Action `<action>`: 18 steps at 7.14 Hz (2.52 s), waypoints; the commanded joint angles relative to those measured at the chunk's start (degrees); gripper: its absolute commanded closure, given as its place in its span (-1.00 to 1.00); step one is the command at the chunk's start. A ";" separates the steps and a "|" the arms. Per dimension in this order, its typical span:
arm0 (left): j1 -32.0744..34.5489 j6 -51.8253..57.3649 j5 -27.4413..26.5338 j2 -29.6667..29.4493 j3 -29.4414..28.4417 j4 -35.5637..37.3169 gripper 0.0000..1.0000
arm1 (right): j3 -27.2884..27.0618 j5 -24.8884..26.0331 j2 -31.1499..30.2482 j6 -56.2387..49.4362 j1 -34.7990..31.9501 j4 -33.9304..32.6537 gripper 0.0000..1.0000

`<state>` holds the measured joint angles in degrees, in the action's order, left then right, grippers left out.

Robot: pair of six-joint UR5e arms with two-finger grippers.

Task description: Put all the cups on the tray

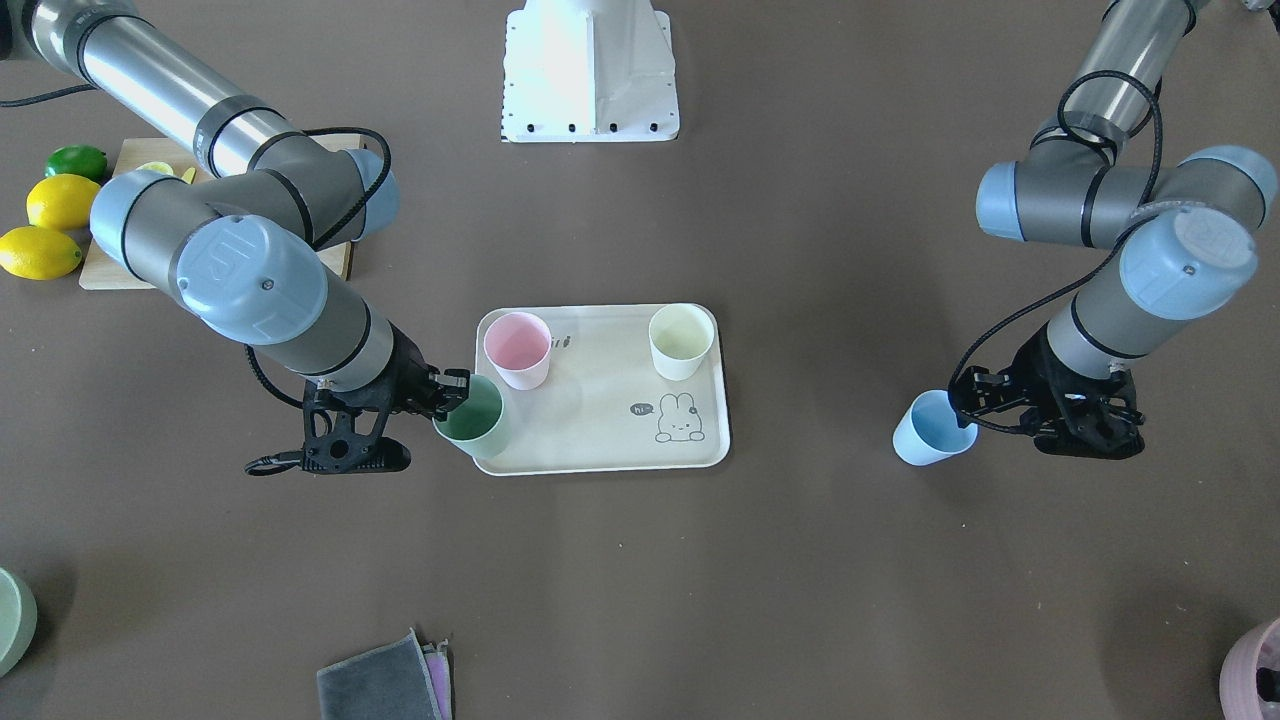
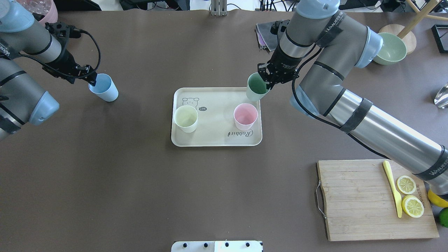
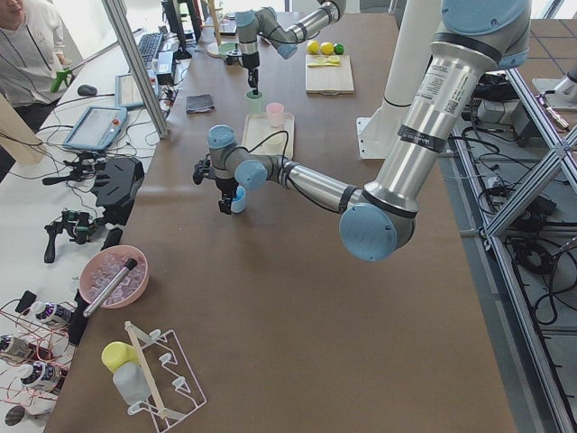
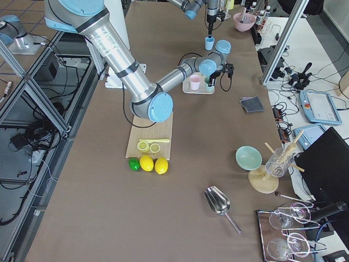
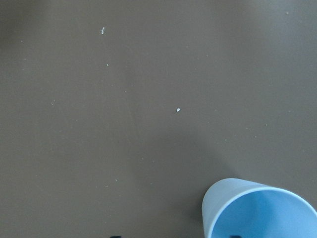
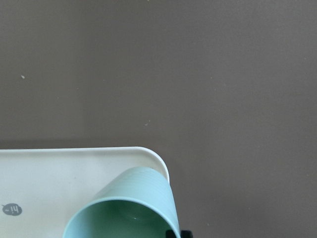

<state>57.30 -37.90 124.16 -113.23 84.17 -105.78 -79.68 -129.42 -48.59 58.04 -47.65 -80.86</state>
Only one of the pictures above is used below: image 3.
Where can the blue teach pendant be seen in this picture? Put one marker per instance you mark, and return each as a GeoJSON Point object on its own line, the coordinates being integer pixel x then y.
{"type": "Point", "coordinates": [96, 129]}
{"type": "Point", "coordinates": [128, 95]}

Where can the whole yellow lemon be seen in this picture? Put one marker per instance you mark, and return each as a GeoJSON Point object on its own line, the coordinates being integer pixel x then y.
{"type": "Point", "coordinates": [326, 48]}
{"type": "Point", "coordinates": [313, 47]}

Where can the white wire rack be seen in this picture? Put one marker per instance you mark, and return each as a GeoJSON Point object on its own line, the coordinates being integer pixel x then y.
{"type": "Point", "coordinates": [176, 393]}

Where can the aluminium frame post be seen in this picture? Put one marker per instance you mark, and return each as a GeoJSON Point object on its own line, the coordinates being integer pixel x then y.
{"type": "Point", "coordinates": [116, 14]}

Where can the cream white plastic cup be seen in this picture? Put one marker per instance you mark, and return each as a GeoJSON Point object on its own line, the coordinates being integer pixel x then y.
{"type": "Point", "coordinates": [274, 144]}

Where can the green lime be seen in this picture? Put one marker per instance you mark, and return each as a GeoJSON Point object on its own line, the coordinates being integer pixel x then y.
{"type": "Point", "coordinates": [338, 47]}

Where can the pink plastic cup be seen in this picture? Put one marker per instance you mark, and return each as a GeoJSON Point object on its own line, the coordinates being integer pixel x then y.
{"type": "Point", "coordinates": [275, 114]}

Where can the wooden cup stand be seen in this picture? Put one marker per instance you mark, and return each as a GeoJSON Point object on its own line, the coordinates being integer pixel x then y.
{"type": "Point", "coordinates": [216, 19]}

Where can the black monitor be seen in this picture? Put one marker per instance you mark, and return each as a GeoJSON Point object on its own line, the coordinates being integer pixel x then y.
{"type": "Point", "coordinates": [187, 41]}

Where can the green plastic cup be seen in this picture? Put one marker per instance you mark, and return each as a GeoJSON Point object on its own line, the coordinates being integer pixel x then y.
{"type": "Point", "coordinates": [255, 102]}

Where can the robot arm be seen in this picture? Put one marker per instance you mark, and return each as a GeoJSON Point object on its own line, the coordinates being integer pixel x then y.
{"type": "Point", "coordinates": [263, 22]}
{"type": "Point", "coordinates": [471, 38]}

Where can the pink bowl with ice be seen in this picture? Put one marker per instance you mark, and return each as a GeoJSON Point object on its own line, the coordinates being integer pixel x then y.
{"type": "Point", "coordinates": [101, 270]}

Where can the yellow capped bottle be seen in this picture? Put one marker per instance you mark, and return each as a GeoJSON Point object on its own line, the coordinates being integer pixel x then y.
{"type": "Point", "coordinates": [121, 360]}

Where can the cream rabbit serving tray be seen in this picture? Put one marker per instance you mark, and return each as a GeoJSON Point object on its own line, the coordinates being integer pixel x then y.
{"type": "Point", "coordinates": [257, 130]}

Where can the green plastic bowl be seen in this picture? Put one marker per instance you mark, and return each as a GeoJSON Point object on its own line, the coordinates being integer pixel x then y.
{"type": "Point", "coordinates": [227, 50]}

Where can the wooden cutting board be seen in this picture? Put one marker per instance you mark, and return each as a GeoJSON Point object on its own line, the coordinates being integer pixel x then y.
{"type": "Point", "coordinates": [329, 81]}

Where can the light blue plastic cup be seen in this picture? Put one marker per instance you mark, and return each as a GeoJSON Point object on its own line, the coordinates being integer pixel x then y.
{"type": "Point", "coordinates": [239, 201]}

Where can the yellow plastic knife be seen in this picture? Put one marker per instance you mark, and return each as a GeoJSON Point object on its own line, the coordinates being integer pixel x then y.
{"type": "Point", "coordinates": [323, 65]}

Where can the person in white hoodie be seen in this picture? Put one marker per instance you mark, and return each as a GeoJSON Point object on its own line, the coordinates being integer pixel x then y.
{"type": "Point", "coordinates": [32, 53]}

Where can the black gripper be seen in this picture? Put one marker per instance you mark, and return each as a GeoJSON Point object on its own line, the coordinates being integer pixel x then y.
{"type": "Point", "coordinates": [224, 185]}
{"type": "Point", "coordinates": [251, 62]}

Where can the grey folded cloth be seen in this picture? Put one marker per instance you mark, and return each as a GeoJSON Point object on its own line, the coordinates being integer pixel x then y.
{"type": "Point", "coordinates": [199, 104]}

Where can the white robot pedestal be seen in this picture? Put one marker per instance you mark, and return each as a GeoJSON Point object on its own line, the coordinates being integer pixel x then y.
{"type": "Point", "coordinates": [377, 133]}

